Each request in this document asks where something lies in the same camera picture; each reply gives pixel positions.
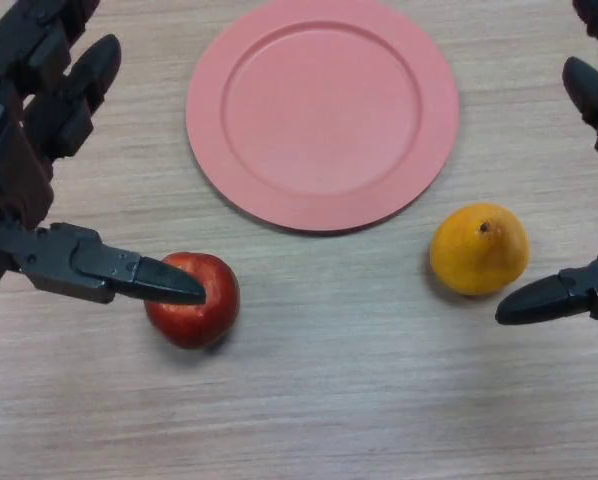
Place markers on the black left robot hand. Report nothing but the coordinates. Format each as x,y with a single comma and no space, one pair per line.
19,200

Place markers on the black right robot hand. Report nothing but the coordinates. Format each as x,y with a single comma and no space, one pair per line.
544,300

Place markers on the red apple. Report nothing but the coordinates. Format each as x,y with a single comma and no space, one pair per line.
199,325

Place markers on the pink round plate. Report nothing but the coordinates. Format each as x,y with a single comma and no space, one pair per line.
324,115

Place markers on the yellow pear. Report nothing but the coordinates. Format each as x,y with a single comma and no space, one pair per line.
474,260

